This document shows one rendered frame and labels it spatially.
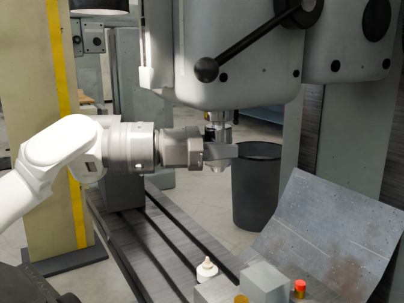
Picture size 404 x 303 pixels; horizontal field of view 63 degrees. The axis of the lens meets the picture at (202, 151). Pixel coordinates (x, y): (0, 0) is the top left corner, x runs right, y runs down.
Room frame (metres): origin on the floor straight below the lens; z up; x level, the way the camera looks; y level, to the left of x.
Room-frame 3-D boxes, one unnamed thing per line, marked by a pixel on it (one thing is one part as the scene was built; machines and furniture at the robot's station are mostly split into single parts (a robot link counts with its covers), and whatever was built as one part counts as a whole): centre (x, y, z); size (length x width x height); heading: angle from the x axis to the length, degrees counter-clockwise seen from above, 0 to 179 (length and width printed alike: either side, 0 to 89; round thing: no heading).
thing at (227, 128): (0.55, -0.03, 1.26); 0.05 x 0.05 x 0.01
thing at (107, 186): (1.03, 0.28, 1.01); 0.22 x 0.12 x 0.20; 24
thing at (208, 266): (0.53, -0.01, 0.97); 0.04 x 0.04 x 0.11
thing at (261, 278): (0.44, -0.10, 1.03); 0.06 x 0.05 x 0.06; 33
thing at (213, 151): (0.52, -0.03, 1.23); 0.06 x 0.02 x 0.03; 96
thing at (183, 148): (0.55, 0.06, 1.23); 0.13 x 0.12 x 0.10; 6
